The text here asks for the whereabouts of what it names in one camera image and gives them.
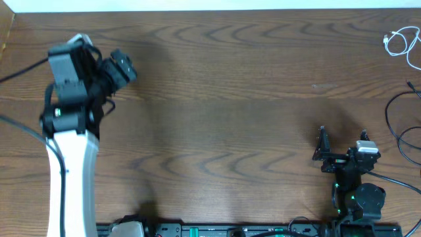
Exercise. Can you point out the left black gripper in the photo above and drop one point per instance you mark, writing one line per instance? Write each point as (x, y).
(122, 70)

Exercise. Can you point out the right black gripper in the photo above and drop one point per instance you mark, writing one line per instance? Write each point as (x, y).
(323, 148)

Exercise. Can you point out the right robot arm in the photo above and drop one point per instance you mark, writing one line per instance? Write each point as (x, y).
(356, 202)

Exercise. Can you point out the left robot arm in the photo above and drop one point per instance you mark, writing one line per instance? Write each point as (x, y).
(73, 109)

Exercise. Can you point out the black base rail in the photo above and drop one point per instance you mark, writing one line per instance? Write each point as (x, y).
(137, 228)

